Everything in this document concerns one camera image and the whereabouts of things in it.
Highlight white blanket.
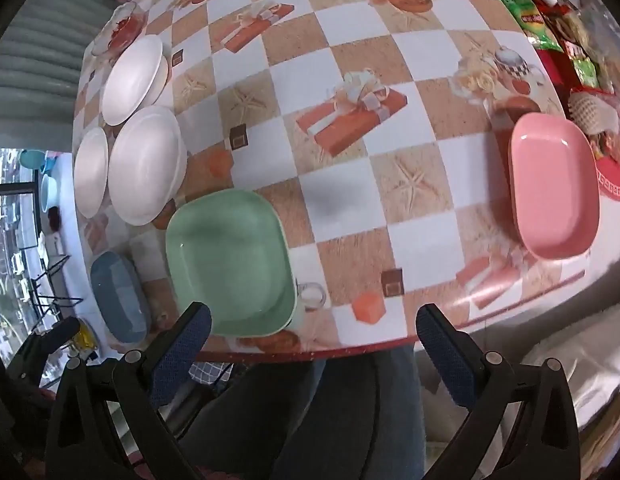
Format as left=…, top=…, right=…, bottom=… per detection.
left=417, top=295, right=620, bottom=480

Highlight person's legs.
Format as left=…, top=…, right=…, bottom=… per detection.
left=177, top=345, right=427, bottom=480

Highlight green snack packet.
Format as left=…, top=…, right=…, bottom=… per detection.
left=495, top=0, right=564, bottom=53

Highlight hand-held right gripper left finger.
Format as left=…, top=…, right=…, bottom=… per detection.
left=44, top=301, right=213, bottom=480

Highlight red tray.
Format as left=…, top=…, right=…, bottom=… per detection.
left=487, top=0, right=620, bottom=202

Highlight small white bowl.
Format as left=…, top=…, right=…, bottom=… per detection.
left=100, top=34, right=171, bottom=127

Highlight yellow oil bottle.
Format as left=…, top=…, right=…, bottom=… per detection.
left=70, top=321, right=98, bottom=356

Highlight cherry tomatoes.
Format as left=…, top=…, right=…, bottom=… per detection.
left=110, top=17, right=143, bottom=48

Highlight translucent plastic cup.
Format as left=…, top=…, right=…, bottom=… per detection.
left=165, top=189, right=307, bottom=338

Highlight window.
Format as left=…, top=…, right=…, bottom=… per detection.
left=0, top=147, right=43, bottom=341

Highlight black metal rack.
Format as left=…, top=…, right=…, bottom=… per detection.
left=26, top=255, right=83, bottom=333

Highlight white foam net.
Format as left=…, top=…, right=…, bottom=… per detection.
left=567, top=91, right=620, bottom=135

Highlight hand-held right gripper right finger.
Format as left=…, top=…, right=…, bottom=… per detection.
left=415, top=303, right=581, bottom=480

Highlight glass bowl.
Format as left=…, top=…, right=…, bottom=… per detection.
left=91, top=1, right=148, bottom=58

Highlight blue bowl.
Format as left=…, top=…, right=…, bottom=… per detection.
left=90, top=251, right=153, bottom=345

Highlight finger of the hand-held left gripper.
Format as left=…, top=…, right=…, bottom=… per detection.
left=20, top=316, right=81, bottom=361

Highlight large white bowl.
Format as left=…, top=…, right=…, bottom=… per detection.
left=108, top=105, right=189, bottom=227

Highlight white plate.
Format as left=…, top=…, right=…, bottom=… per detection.
left=73, top=126, right=109, bottom=220

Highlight checkered tablecloth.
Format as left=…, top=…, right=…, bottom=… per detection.
left=72, top=0, right=620, bottom=363

